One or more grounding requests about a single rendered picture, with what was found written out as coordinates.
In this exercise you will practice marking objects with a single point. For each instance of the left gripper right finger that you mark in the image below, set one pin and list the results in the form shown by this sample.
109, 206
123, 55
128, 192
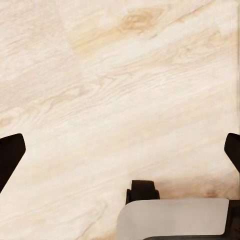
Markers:
232, 149

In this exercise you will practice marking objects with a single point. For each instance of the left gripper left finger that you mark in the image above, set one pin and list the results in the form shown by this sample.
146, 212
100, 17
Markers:
12, 149

